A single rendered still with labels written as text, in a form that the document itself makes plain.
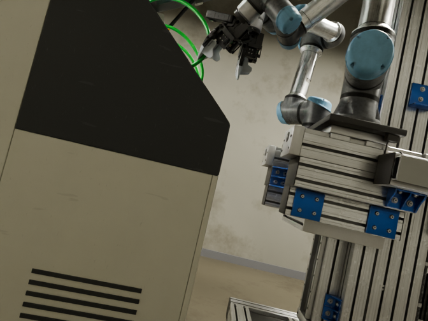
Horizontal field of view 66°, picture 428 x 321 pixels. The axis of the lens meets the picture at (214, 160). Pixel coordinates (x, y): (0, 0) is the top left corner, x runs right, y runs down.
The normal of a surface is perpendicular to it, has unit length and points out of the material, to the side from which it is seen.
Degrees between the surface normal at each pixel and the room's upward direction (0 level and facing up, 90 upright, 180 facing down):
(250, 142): 90
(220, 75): 90
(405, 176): 90
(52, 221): 90
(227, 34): 103
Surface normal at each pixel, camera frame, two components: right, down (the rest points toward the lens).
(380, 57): -0.37, -0.02
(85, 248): 0.13, -0.04
